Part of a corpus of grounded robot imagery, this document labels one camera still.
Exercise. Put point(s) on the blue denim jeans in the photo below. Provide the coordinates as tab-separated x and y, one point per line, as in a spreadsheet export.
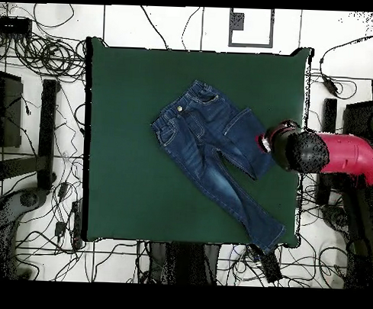
205	146

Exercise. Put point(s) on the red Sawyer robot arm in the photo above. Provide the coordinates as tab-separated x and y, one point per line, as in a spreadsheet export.
342	153

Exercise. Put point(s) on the black flat box device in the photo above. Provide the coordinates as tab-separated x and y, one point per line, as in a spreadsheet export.
12	24

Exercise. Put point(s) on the black metal bar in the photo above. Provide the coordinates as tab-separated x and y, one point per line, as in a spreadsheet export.
330	113
47	134

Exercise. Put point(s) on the black power adapter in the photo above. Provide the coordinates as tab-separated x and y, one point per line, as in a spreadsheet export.
331	83

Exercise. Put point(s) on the black case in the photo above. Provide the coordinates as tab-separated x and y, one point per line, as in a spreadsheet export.
8	111
355	120

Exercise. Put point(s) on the black power strip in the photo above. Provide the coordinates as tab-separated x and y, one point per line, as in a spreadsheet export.
272	267
77	224

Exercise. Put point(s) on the dark green table cloth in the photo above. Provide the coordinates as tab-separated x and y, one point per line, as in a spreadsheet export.
127	189

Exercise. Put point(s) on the small black plug adapter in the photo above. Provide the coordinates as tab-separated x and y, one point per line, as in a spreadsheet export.
60	229

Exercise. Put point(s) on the grey square frame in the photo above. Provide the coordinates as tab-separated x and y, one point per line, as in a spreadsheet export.
250	44

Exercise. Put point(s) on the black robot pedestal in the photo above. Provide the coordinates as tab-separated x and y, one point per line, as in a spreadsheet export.
182	261

